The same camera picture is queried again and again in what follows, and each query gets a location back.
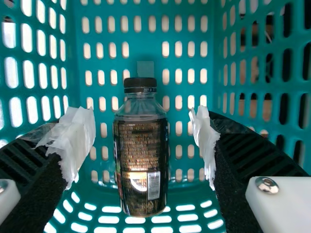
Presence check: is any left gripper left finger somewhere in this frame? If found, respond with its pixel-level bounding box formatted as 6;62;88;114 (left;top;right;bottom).
0;106;97;233

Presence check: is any teal shopping basket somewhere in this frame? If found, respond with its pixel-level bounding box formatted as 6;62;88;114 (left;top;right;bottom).
0;0;311;233

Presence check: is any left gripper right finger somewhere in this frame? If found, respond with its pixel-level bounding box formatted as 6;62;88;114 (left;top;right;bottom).
189;105;311;233

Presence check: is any dark coffee bottle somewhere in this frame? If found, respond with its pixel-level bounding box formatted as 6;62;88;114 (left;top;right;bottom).
113;77;171;217

